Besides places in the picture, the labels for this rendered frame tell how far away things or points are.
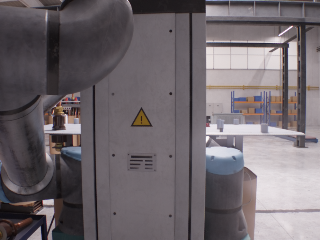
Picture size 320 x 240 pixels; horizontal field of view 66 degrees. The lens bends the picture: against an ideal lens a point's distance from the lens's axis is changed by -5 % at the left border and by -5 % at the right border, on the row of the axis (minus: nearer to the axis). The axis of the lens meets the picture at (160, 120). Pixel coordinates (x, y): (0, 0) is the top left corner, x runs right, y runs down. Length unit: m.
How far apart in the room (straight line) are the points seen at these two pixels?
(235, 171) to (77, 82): 0.60
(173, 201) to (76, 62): 0.49
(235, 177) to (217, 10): 9.41
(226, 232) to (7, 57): 0.74
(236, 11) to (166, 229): 9.71
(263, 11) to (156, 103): 9.86
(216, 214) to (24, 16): 0.73
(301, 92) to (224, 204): 10.21
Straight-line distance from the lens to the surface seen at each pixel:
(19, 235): 1.47
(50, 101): 0.99
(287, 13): 10.73
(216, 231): 0.86
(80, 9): 0.37
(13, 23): 0.35
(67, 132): 1.47
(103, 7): 0.38
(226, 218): 0.86
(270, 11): 10.53
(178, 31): 0.70
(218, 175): 0.81
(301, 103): 10.93
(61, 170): 0.87
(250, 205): 1.64
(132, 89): 0.69
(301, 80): 10.99
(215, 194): 0.83
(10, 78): 0.35
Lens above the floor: 1.49
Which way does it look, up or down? 2 degrees down
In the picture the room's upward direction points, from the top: straight up
